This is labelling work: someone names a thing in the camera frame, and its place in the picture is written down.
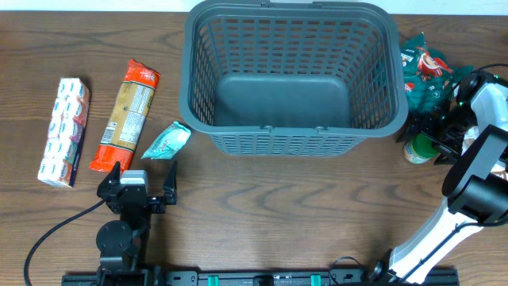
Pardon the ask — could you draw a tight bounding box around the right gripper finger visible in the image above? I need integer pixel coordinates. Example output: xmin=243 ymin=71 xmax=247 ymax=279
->
xmin=395 ymin=117 xmax=425 ymax=143
xmin=432 ymin=143 xmax=456 ymax=165

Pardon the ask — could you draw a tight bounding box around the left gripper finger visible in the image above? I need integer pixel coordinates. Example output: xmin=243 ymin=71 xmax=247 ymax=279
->
xmin=103 ymin=161 xmax=121 ymax=186
xmin=163 ymin=160 xmax=178 ymax=197

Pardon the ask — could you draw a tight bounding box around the green lid jar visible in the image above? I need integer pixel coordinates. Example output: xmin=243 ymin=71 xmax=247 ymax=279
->
xmin=403 ymin=133 xmax=438 ymax=164

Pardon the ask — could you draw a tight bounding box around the orange pasta package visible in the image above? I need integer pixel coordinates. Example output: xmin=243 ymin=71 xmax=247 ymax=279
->
xmin=89 ymin=60 xmax=160 ymax=172

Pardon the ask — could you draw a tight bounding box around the mint green wipes packet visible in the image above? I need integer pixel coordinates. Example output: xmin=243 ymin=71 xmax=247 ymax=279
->
xmin=141 ymin=122 xmax=191 ymax=160

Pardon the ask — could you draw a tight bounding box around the green coffee bag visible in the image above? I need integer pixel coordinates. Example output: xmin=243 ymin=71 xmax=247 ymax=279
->
xmin=400 ymin=33 xmax=474 ymax=115

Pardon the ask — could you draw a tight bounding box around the dried mushroom bag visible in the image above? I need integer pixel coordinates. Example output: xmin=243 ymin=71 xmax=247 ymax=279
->
xmin=461 ymin=126 xmax=507 ymax=180

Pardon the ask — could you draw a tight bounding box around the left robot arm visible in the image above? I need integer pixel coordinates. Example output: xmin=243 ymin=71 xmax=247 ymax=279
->
xmin=96 ymin=162 xmax=178 ymax=285

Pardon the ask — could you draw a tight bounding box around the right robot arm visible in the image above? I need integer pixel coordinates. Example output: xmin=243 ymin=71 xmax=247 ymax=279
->
xmin=368 ymin=67 xmax=507 ymax=284

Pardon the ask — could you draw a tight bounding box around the tissue pack multipack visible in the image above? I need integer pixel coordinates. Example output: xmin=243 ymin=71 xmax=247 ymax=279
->
xmin=37 ymin=78 xmax=90 ymax=187

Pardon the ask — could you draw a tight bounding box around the grey plastic basket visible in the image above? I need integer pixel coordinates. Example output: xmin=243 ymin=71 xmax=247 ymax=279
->
xmin=179 ymin=1 xmax=408 ymax=157

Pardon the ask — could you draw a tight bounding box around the right black cable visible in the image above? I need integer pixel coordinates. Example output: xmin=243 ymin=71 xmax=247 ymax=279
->
xmin=396 ymin=63 xmax=508 ymax=279

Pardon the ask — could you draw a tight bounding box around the black cable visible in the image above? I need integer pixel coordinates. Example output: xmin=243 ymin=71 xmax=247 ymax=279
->
xmin=396 ymin=63 xmax=508 ymax=279
xmin=23 ymin=198 xmax=108 ymax=286

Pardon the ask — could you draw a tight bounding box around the left black cable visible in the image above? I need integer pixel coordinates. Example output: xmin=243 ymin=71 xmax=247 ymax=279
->
xmin=23 ymin=198 xmax=108 ymax=286

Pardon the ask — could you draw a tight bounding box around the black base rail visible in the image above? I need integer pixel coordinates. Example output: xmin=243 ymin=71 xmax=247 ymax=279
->
xmin=61 ymin=266 xmax=460 ymax=286

